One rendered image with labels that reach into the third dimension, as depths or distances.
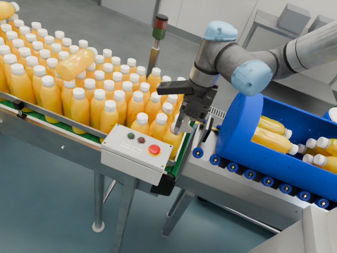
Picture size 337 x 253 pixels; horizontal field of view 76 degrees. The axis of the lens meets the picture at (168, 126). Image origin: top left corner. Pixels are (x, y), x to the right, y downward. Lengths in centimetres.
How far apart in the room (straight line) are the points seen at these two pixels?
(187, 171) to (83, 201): 103
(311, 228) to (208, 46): 53
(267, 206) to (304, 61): 67
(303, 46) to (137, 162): 50
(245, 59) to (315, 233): 46
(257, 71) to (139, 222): 146
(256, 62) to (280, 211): 74
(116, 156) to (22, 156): 147
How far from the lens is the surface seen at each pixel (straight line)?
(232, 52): 52
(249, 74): 48
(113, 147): 66
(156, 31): 116
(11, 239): 179
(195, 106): 63
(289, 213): 110
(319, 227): 72
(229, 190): 100
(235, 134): 77
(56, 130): 99
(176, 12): 436
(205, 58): 56
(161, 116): 78
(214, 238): 187
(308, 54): 56
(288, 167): 86
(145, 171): 68
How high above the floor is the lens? 162
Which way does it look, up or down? 43 degrees down
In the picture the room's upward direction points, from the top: 19 degrees clockwise
